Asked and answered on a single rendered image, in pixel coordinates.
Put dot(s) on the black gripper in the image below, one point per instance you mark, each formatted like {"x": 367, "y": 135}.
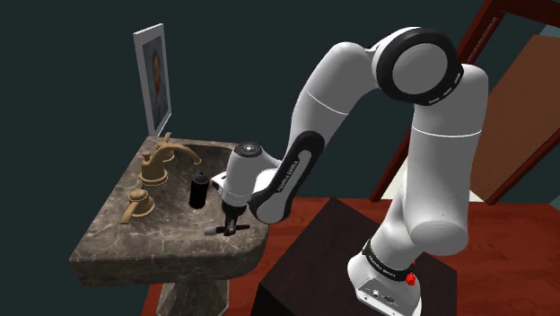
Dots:
{"x": 232, "y": 212}

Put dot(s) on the white framed portrait picture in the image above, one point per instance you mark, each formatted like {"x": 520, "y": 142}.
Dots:
{"x": 154, "y": 78}

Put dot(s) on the black spray bottle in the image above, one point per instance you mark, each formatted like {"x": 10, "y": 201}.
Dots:
{"x": 198, "y": 192}

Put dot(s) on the brown door with red frame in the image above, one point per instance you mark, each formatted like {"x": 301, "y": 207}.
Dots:
{"x": 520, "y": 122}

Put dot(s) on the brown marble pedestal sink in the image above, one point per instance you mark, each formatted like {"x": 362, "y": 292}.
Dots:
{"x": 166, "y": 249}

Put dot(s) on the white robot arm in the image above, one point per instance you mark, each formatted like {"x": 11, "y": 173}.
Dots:
{"x": 442, "y": 175}

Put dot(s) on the brass faucet spout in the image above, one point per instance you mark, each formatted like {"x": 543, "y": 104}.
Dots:
{"x": 154, "y": 168}

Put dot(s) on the dark robot stand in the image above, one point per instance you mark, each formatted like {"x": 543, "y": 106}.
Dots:
{"x": 315, "y": 267}

